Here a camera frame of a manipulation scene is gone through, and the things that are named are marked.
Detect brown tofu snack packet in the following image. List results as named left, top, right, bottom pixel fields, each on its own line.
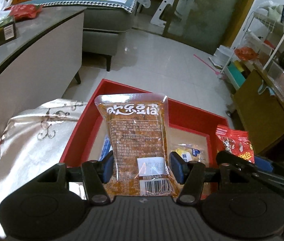
left=95, top=93, right=179, bottom=197

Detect white stacked containers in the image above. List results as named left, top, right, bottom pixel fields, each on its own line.
left=208, top=45, right=233, bottom=69

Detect white wire shelf rack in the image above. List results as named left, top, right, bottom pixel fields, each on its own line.
left=218, top=12, right=284, bottom=89

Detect waffle snack packet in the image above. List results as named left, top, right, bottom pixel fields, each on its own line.
left=171, top=144, right=208, bottom=164

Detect grey counter cabinet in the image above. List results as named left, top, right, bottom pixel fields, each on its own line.
left=0, top=7, right=84, bottom=137

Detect white perforated board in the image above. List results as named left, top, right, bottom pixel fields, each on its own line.
left=150, top=0, right=194, bottom=28

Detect red candy bag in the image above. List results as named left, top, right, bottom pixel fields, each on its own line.
left=215, top=125, right=254, bottom=164

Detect grey sofa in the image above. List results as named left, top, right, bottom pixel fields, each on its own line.
left=82, top=6, right=134, bottom=71

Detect red cardboard box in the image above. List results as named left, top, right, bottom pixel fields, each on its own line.
left=59, top=78, right=231, bottom=199

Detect orange plastic bag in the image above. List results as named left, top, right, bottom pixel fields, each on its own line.
left=234, top=46, right=258, bottom=61

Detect wooden cabinet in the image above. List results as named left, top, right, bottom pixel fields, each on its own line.
left=233, top=67, right=284, bottom=157

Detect floral beige tablecloth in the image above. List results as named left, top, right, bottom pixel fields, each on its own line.
left=0, top=99, right=87, bottom=239

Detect red snack bag on counter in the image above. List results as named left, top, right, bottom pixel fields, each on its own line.
left=9, top=4, right=42, bottom=22

